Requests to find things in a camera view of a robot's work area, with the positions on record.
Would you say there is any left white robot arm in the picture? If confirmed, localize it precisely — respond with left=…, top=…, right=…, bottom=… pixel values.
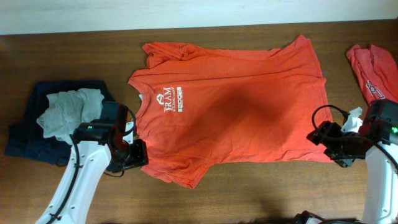
left=38, top=101, right=149, bottom=223

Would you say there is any red printed t-shirt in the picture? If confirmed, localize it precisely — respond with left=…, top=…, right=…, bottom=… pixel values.
left=346, top=45, right=397, bottom=103

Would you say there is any folded grey garment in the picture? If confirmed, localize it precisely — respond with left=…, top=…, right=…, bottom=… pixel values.
left=37, top=88, right=104, bottom=145

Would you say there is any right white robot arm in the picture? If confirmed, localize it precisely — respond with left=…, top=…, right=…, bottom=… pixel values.
left=292, top=99, right=397, bottom=223

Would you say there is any folded navy blue garment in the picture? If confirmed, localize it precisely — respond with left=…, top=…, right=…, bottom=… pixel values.
left=4, top=80, right=114, bottom=166

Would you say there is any orange t-shirt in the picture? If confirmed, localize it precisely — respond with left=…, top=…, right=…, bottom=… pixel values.
left=129, top=35, right=331, bottom=189

